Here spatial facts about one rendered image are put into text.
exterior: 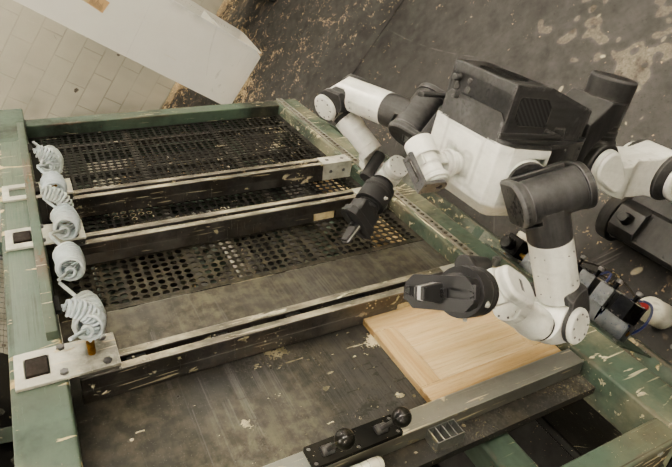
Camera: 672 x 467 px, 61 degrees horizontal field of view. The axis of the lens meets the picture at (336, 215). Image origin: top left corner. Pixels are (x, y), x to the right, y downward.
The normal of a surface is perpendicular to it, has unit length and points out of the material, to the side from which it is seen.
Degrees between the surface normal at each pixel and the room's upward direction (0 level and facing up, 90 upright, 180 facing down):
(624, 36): 0
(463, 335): 60
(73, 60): 90
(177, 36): 90
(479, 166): 23
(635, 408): 30
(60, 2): 90
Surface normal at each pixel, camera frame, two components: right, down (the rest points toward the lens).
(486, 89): -0.86, 0.04
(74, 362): 0.09, -0.87
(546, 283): -0.73, 0.47
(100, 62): 0.41, 0.55
